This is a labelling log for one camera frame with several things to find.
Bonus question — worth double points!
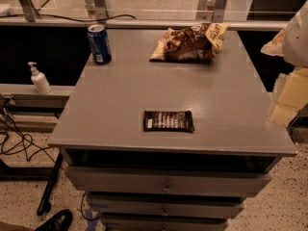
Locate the white pump bottle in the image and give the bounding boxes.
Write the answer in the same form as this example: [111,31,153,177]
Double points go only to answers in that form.
[28,62,51,94]

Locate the metal railing frame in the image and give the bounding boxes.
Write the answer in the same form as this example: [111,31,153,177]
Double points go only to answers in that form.
[0,0,288,31]

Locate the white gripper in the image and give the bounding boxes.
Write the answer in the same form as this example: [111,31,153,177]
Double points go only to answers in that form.
[261,1,308,126]

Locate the black cable on ledge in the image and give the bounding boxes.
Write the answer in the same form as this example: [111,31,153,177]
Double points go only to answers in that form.
[0,13,137,23]

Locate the black shoe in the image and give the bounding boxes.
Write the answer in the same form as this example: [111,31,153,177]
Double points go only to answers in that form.
[35,209,73,231]

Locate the black cables on floor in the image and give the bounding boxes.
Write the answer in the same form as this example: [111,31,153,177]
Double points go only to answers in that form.
[0,94,57,164]

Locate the black table leg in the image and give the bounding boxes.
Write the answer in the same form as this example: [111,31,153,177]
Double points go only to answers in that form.
[37,154,63,217]

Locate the brown chip bag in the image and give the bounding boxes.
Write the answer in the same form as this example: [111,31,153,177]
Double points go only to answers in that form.
[150,23,228,62]

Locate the black rxbar chocolate bar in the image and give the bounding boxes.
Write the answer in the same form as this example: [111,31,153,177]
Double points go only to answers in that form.
[143,111,194,133]

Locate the grey drawer cabinet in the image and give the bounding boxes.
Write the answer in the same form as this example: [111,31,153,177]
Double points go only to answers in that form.
[50,30,296,231]

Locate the blue soda can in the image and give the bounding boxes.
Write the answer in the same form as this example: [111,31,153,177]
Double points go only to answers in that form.
[87,24,112,64]

